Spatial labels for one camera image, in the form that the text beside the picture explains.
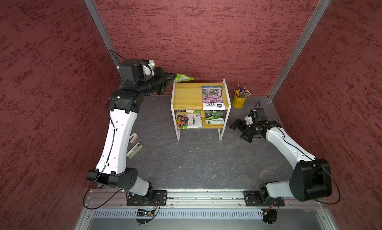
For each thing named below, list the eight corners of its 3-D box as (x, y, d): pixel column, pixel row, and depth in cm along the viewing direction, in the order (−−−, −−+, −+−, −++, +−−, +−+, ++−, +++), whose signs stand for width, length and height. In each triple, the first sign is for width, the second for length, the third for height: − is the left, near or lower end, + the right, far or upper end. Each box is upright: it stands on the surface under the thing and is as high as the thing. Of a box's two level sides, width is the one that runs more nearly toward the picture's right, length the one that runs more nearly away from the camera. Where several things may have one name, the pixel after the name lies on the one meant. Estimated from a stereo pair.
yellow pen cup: (233, 110, 115) (238, 94, 101) (231, 100, 123) (235, 83, 109) (244, 110, 115) (250, 94, 101) (241, 100, 123) (247, 83, 109)
